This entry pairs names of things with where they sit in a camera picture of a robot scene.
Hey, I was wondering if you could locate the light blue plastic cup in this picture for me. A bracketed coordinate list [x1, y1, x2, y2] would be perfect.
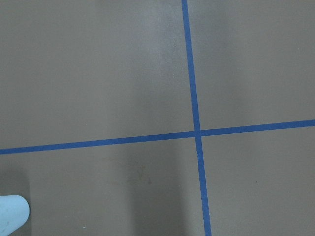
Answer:
[0, 195, 30, 236]

